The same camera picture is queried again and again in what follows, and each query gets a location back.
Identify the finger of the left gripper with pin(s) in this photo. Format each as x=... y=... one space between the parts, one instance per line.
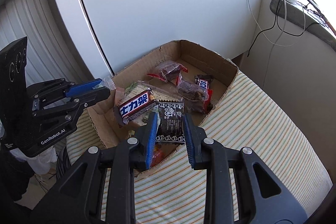
x=69 y=111
x=58 y=92

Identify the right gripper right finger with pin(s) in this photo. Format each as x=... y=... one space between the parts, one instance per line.
x=240 y=187

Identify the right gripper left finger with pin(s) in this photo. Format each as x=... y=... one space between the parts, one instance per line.
x=77 y=196

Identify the black patterned candy packet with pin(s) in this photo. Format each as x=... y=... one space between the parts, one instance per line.
x=170 y=128

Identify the red clear date snack pack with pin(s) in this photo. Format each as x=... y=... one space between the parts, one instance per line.
x=167 y=71

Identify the red clear meat snack pack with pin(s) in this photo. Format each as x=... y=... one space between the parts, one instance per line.
x=196 y=98

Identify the green candy clear wrapper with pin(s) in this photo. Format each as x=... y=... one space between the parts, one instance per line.
x=106 y=82

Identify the braised egg red pack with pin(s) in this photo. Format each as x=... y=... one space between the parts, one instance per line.
x=158 y=155

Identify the gloved hand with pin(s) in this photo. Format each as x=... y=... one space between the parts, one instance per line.
x=40 y=164

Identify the snickers bar in box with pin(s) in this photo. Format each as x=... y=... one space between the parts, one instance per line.
x=134 y=107

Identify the striped tablecloth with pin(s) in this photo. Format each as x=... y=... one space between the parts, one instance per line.
x=172 y=192

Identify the cardboard box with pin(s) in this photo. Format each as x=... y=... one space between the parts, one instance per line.
x=135 y=78

